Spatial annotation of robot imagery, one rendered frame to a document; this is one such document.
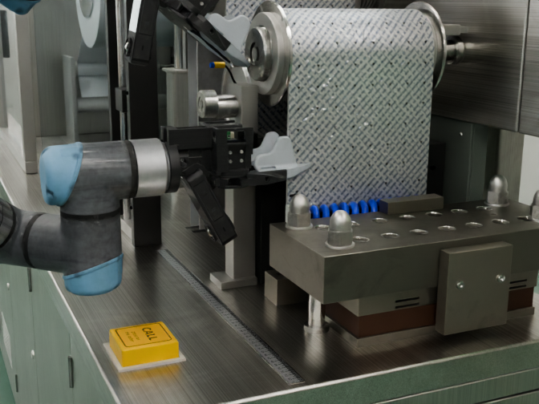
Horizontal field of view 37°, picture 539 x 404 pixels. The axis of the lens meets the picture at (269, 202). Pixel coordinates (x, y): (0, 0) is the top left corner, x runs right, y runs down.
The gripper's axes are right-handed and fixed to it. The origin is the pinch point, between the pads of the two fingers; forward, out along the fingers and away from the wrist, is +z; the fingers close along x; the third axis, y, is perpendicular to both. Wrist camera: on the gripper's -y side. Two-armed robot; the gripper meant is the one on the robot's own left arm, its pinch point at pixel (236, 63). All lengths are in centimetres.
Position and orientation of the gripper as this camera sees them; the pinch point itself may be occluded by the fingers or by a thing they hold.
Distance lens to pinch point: 115.6
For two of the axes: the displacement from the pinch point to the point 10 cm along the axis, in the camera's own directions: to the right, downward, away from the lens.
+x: -4.1, -2.3, 8.8
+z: 7.0, 5.4, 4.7
